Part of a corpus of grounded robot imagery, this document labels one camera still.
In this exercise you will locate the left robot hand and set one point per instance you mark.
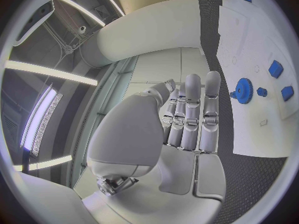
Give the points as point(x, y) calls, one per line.
point(140, 134)

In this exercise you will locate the white task board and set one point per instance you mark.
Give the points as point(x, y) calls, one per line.
point(252, 127)

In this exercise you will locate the glowing light bar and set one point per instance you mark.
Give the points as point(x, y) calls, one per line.
point(38, 115)

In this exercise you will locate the blue gear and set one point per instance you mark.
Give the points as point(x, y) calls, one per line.
point(244, 90)

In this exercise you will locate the blue peg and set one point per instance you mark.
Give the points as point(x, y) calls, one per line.
point(262, 92)

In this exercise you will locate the small white ceiling camera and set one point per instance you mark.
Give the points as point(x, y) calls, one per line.
point(82, 29)

